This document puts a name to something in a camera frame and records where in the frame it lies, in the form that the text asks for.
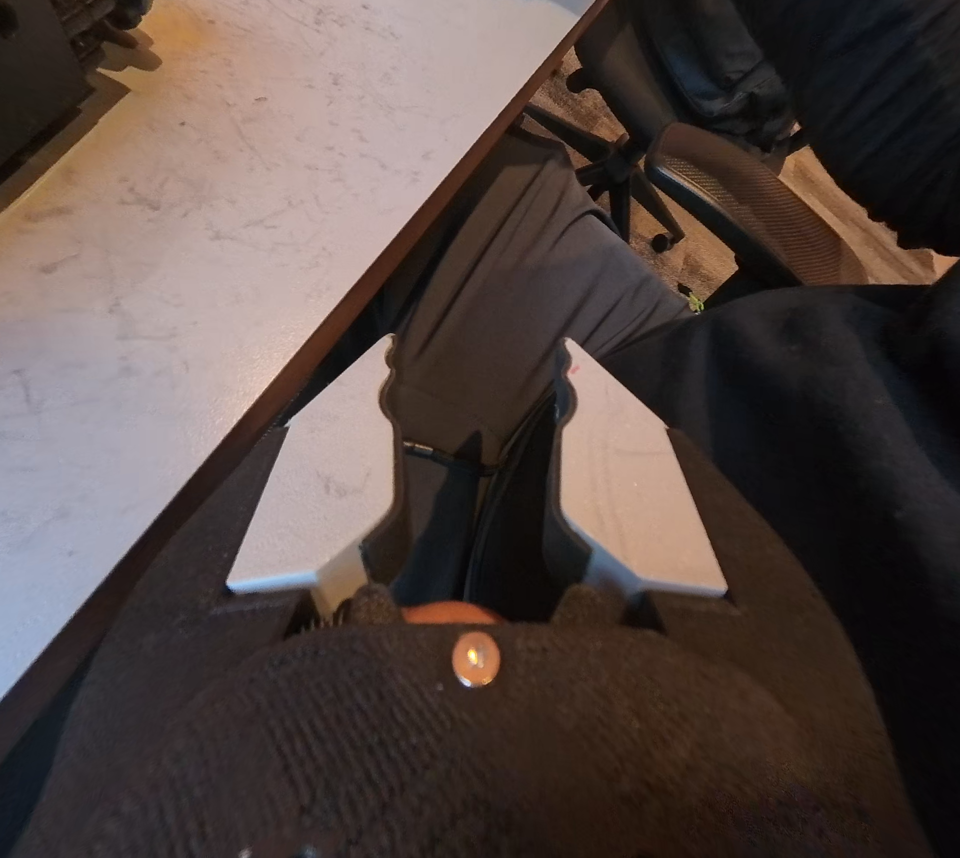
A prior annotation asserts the yellow black toy brick vehicle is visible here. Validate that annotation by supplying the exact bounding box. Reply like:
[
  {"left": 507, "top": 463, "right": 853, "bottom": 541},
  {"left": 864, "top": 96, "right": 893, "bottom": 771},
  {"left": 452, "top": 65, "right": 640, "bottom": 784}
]
[{"left": 0, "top": 0, "right": 155, "bottom": 188}]

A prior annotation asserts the black mesh office chair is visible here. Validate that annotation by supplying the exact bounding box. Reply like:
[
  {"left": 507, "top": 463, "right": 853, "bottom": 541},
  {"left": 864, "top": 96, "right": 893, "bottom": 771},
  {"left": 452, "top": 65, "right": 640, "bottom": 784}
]
[{"left": 522, "top": 0, "right": 875, "bottom": 289}]

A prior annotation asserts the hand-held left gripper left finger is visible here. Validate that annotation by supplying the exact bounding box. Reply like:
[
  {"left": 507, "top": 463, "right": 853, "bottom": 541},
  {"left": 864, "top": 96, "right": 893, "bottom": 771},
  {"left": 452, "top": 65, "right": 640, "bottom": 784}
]
[{"left": 225, "top": 333, "right": 412, "bottom": 615}]

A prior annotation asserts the person's grey trouser leg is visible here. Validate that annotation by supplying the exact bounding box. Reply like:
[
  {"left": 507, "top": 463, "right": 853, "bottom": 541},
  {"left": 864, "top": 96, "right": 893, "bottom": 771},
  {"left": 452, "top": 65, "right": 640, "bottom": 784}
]
[{"left": 390, "top": 130, "right": 695, "bottom": 469}]

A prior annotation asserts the person's right forearm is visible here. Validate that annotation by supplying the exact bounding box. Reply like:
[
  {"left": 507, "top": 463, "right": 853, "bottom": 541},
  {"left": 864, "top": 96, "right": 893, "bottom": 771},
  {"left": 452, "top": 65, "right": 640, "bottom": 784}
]
[{"left": 738, "top": 0, "right": 960, "bottom": 255}]

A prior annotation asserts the thin black cable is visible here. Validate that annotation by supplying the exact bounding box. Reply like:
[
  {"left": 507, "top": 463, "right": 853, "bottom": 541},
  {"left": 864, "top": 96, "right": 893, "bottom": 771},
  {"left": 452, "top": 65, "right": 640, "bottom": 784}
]
[{"left": 402, "top": 439, "right": 500, "bottom": 475}]

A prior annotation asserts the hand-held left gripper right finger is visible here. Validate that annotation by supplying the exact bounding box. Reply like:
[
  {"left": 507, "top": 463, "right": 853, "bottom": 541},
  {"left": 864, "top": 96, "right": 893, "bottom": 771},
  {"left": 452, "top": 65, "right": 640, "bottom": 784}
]
[{"left": 549, "top": 336, "right": 730, "bottom": 610}]

